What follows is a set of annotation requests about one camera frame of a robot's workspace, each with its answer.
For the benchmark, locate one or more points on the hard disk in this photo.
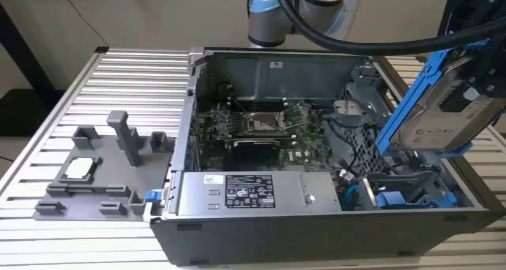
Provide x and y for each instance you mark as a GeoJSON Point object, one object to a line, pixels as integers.
{"type": "Point", "coordinates": [399, 125]}

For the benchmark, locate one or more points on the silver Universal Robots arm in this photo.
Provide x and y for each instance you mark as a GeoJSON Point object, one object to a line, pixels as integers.
{"type": "Point", "coordinates": [268, 24]}

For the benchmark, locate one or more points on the perforated metal disk bay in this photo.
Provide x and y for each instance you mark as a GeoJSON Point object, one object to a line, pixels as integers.
{"type": "Point", "coordinates": [355, 139]}

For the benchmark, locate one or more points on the green motherboard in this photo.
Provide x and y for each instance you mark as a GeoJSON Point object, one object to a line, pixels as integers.
{"type": "Point", "coordinates": [312, 154]}

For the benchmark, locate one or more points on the CPU socket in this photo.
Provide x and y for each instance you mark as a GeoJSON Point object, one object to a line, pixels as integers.
{"type": "Point", "coordinates": [266, 122]}

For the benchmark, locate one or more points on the black graphics card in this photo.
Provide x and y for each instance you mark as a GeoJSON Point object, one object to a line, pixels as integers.
{"type": "Point", "coordinates": [255, 150]}

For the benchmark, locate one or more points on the silver power supply unit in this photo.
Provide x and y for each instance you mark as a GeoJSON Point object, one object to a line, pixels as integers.
{"type": "Point", "coordinates": [252, 193]}

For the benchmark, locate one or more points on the black open PC case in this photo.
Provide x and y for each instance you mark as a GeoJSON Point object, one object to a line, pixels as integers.
{"type": "Point", "coordinates": [300, 240]}

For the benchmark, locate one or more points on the black table end cap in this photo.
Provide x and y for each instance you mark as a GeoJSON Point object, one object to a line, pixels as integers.
{"type": "Point", "coordinates": [101, 49]}

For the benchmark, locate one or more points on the blue case latch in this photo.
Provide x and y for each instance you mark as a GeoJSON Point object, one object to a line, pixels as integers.
{"type": "Point", "coordinates": [153, 196]}

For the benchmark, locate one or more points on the grey parts rack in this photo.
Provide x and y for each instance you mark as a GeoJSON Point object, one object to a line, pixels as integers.
{"type": "Point", "coordinates": [107, 193]}

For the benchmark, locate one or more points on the silver CPU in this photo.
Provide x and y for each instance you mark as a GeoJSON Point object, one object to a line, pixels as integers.
{"type": "Point", "coordinates": [80, 168]}

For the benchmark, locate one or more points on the black furniture frame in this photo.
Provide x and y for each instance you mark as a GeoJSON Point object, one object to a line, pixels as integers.
{"type": "Point", "coordinates": [23, 74]}

